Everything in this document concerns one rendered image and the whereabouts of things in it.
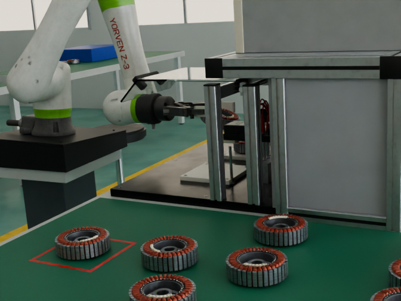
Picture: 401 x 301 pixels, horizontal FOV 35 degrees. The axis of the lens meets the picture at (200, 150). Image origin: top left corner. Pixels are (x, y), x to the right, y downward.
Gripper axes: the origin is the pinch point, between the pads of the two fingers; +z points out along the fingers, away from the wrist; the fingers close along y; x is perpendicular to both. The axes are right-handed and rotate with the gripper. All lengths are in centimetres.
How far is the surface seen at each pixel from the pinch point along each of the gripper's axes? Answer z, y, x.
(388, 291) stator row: 61, 66, -21
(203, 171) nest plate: -1.1, 9.7, -16.2
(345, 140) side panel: 45, 31, -3
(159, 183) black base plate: -9.3, 19.8, -18.0
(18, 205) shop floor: -219, -139, -81
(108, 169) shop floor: -213, -232, -75
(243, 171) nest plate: 9.7, 6.8, -16.2
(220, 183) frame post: 13.8, 29.2, -14.4
